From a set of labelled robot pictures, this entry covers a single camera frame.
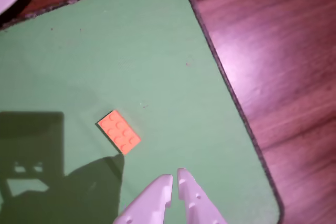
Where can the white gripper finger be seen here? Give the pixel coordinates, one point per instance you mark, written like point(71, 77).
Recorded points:
point(197, 208)
point(152, 200)

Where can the orange lego block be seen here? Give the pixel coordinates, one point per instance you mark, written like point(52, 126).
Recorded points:
point(119, 132)

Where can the green mat with dark edge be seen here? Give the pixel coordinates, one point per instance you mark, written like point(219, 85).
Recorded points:
point(157, 51)

